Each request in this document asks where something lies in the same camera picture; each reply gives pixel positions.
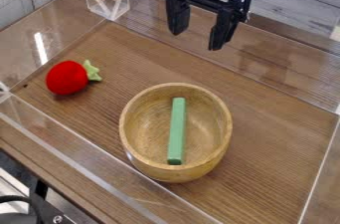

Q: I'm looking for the wooden bowl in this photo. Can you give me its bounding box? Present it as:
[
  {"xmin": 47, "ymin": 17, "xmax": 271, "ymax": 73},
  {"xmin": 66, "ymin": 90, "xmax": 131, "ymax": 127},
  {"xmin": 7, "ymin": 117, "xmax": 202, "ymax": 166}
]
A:
[{"xmin": 119, "ymin": 83, "xmax": 232, "ymax": 183}]

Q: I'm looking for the clear acrylic corner bracket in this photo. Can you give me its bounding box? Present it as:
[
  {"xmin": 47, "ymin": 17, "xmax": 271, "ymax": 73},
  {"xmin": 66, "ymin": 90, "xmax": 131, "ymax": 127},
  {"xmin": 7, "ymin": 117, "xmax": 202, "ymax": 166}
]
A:
[{"xmin": 86, "ymin": 0, "xmax": 131, "ymax": 21}]

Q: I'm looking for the clear acrylic tray wall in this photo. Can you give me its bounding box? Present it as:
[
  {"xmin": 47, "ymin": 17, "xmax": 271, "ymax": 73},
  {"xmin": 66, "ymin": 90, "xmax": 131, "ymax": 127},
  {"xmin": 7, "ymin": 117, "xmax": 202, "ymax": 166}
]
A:
[{"xmin": 0, "ymin": 83, "xmax": 216, "ymax": 224}]

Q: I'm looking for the black metal table bracket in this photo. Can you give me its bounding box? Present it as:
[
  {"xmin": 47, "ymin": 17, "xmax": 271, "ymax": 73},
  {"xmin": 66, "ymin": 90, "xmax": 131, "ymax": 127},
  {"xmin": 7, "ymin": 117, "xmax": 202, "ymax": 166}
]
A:
[{"xmin": 30, "ymin": 180, "xmax": 76, "ymax": 224}]

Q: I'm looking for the black cable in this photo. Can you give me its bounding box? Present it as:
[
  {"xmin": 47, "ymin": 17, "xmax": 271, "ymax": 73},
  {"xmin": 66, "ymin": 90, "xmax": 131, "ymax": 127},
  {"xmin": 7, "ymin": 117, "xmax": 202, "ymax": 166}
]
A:
[{"xmin": 0, "ymin": 195, "xmax": 46, "ymax": 224}]

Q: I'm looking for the red plush strawberry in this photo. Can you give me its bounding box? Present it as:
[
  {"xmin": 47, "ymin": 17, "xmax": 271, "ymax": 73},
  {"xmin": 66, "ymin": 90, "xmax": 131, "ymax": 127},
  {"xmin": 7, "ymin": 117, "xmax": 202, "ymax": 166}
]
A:
[{"xmin": 46, "ymin": 60, "xmax": 103, "ymax": 96}]

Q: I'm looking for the green rectangular block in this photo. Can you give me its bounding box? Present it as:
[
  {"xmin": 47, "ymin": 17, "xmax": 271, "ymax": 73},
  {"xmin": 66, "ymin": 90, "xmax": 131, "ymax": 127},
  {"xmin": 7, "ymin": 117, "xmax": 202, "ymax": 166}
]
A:
[{"xmin": 168, "ymin": 98, "xmax": 186, "ymax": 165}]

